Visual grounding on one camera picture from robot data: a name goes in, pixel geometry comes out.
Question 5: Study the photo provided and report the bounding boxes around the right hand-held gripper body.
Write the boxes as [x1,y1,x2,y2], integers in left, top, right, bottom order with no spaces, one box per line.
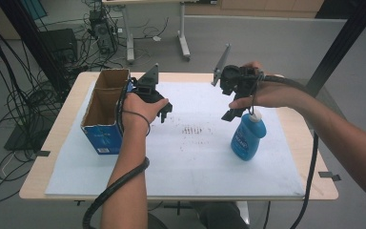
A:
[211,43,265,100]

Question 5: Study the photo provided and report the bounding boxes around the computer tower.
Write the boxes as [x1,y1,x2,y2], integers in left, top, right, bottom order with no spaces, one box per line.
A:
[88,9,119,55]

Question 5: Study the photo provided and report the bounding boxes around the person's legs in dark pants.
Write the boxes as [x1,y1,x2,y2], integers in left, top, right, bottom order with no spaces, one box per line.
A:
[147,200,251,229]

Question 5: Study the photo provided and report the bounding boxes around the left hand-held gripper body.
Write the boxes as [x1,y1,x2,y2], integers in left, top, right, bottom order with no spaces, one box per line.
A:
[128,63,170,107]

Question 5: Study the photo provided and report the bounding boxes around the person's left hand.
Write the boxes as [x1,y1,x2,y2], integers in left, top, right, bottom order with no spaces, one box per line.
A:
[120,92,170,135]

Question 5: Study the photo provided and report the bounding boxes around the black corrugated right gripper cable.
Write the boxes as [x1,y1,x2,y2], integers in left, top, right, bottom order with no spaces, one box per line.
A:
[260,74,319,229]

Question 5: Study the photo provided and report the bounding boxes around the white-legged desk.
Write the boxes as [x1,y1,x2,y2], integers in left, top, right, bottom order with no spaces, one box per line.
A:
[101,0,202,64]

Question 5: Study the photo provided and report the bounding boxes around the wooden cabinet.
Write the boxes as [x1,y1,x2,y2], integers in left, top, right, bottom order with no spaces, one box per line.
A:
[184,0,326,19]

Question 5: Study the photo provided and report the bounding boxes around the black floor plate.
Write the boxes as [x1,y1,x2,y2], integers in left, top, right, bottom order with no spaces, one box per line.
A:
[3,123,51,153]

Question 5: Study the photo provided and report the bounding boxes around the thin black wrist cord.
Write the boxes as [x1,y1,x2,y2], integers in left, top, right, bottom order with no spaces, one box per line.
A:
[248,72,265,116]
[121,109,153,137]

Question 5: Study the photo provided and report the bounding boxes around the thin black right wrist cord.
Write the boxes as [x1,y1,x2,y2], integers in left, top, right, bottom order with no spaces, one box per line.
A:
[248,72,265,116]

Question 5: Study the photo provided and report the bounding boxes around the thin black left wrist cord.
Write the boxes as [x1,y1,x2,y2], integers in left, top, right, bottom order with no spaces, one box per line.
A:
[121,109,153,137]

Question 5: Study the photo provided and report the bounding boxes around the tangle of black floor cables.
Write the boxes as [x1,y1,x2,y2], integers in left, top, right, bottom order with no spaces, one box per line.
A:
[0,0,132,206]

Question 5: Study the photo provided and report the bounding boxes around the blue bottle with white cap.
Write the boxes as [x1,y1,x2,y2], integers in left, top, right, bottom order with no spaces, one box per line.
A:
[230,109,268,162]

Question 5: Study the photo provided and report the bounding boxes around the black box on floor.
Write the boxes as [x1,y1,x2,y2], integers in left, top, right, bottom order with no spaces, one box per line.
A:
[38,28,79,64]

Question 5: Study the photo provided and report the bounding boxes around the open blue cardboard box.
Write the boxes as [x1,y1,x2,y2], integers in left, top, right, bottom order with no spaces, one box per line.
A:
[80,68,132,156]

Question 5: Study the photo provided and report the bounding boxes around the black metal stand post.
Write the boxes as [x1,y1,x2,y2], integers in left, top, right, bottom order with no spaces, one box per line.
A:
[304,0,366,97]
[0,0,71,94]

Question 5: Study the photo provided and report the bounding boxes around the person's right hand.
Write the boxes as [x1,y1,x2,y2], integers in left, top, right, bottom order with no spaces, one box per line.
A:
[228,61,303,111]

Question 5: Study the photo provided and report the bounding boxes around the black corrugated left gripper cable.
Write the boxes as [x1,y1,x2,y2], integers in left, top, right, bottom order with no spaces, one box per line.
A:
[81,83,151,229]

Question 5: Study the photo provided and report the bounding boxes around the white table mat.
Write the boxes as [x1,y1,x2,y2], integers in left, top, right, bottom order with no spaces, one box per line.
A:
[44,81,306,198]

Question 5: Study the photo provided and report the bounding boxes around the light wooden table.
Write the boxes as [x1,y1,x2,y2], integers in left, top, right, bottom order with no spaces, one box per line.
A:
[18,71,339,202]

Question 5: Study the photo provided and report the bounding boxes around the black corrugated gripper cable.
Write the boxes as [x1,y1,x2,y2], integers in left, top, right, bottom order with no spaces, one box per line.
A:
[81,83,151,229]
[260,74,319,229]

